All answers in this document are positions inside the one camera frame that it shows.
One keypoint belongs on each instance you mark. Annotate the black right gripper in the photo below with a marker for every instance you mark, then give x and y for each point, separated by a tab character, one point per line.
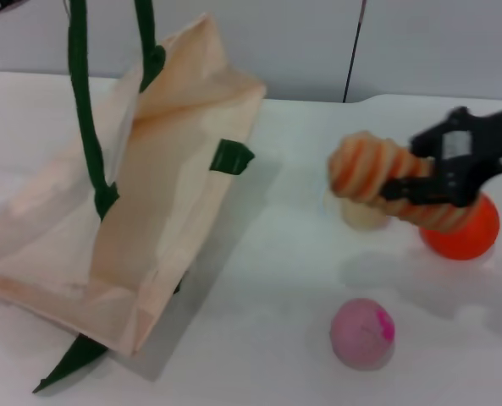
479	165

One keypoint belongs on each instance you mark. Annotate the long orange striped bread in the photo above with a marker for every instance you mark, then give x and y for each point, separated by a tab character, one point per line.
360	169

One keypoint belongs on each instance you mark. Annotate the beige round egg yolk pastry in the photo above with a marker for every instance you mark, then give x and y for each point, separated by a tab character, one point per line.
360	217

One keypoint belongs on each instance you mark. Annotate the orange round fruit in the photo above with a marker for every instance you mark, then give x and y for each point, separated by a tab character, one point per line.
466	241

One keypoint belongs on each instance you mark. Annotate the pink round bun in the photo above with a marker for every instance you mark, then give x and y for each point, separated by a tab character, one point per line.
358	334

